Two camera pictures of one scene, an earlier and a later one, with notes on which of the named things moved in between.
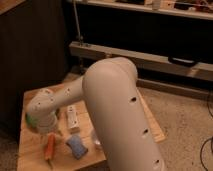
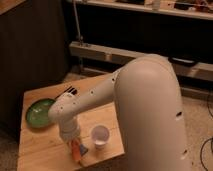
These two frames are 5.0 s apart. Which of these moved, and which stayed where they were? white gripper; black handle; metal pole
Moved: white gripper
Stayed: black handle; metal pole
